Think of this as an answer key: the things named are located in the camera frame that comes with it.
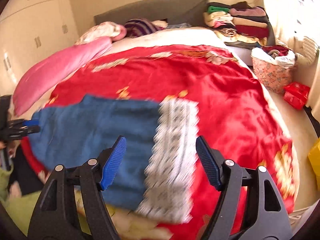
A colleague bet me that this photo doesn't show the blue pants with lace hem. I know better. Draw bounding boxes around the blue pants with lace hem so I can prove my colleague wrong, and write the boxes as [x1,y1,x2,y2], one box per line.
[28,95,199,224]

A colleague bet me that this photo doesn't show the green sleeve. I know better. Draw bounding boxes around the green sleeve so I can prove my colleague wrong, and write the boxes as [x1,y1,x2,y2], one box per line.
[1,169,92,239]

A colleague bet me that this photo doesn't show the pink folded quilt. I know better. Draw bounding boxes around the pink folded quilt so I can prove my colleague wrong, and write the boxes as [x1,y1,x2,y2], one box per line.
[12,37,112,116]

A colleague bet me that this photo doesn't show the yellow plastic container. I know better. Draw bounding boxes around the yellow plastic container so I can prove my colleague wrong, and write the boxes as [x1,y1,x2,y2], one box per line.
[308,138,320,190]

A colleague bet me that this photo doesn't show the cream bed sheet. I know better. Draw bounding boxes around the cream bed sheet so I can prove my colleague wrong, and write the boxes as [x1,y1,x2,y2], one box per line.
[10,28,300,200]

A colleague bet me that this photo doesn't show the red plastic bag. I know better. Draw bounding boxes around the red plastic bag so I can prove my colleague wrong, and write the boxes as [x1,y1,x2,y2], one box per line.
[283,82,310,110]

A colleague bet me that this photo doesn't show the floral pink pillow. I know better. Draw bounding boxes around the floral pink pillow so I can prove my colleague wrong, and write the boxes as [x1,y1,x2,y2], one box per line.
[75,21,127,45]

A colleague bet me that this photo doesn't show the floral fabric laundry basket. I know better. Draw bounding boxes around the floral fabric laundry basket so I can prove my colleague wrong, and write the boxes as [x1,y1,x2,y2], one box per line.
[251,45,296,94]

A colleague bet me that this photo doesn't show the purple striped pillow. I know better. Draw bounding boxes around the purple striped pillow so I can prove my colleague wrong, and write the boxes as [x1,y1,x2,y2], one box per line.
[124,18,168,38]

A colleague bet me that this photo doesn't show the stack of folded clothes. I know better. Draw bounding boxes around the stack of folded clothes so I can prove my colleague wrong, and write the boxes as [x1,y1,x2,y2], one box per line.
[203,1,276,50]

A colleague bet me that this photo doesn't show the grey upholstered headboard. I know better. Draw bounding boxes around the grey upholstered headboard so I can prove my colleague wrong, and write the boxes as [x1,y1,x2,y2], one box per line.
[94,0,209,27]

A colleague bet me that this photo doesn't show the cream wardrobe with handles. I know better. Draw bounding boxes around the cream wardrobe with handles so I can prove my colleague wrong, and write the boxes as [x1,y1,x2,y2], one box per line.
[1,0,78,95]

